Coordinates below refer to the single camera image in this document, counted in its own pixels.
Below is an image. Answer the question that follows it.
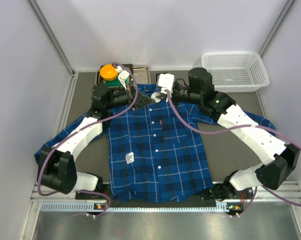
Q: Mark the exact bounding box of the round brooch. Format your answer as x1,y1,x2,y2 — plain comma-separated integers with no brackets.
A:
151,92,162,103

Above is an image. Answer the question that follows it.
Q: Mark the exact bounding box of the blue plaid shirt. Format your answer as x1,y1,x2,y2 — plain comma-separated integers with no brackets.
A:
34,83,276,203

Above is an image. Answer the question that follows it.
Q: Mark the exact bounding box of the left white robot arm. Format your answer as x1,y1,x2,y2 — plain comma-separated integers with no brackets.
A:
37,82,155,194

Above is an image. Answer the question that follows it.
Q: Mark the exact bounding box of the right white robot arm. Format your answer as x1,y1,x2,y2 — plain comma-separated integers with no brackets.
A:
157,67,301,200

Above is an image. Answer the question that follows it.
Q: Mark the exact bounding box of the green foam tray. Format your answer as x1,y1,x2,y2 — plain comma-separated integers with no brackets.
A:
100,64,130,89

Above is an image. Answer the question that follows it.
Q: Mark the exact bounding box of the silver metal tray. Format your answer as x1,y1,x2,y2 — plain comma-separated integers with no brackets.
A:
96,65,151,86

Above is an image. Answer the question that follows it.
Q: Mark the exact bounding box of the black square tray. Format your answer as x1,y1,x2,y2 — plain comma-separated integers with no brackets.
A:
95,64,134,91

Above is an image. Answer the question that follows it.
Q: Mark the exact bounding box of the orange bowl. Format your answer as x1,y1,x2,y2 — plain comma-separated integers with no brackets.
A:
99,64,119,82

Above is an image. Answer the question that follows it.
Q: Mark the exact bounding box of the white plastic basket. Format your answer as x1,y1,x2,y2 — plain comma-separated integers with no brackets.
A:
201,51,270,93

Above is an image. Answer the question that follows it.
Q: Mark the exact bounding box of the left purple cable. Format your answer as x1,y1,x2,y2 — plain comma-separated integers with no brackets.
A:
36,61,138,221

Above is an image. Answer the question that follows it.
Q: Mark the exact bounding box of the slotted cable duct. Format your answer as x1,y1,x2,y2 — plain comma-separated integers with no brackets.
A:
41,199,249,213

